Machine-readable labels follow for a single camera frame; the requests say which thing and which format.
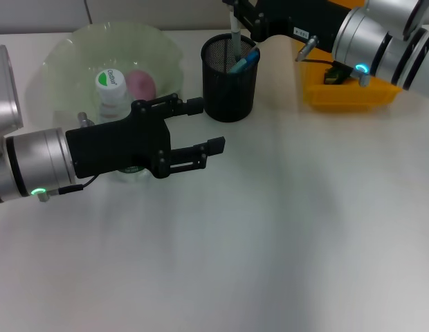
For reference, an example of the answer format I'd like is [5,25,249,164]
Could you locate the blue sheathed scissors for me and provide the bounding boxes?
[230,48,260,74]

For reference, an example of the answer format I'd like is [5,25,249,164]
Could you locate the yellow plastic bin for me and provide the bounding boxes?
[299,36,405,112]

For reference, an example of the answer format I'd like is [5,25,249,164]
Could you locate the black mesh pen holder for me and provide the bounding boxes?
[200,33,261,123]

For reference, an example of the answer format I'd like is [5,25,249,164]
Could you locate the green glass fruit plate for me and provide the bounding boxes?
[41,21,185,134]

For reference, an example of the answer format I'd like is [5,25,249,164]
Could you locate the right gripper cable with plug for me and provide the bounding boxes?
[295,34,372,87]

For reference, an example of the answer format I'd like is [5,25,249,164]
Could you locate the green plastic wrapper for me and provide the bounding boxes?
[324,66,353,86]

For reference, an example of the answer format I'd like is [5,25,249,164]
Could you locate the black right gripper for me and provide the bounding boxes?
[222,0,351,53]

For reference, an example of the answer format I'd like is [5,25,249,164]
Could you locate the pink toy peach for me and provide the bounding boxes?
[126,70,156,102]

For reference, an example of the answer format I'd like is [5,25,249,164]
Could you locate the clear green-label water bottle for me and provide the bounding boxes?
[95,68,150,183]

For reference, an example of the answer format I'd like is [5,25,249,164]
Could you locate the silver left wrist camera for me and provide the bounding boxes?
[0,43,24,138]

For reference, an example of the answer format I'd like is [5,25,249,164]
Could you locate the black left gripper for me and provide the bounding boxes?
[64,92,226,181]

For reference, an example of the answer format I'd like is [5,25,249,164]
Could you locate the silver ballpoint pen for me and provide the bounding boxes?
[228,9,243,59]

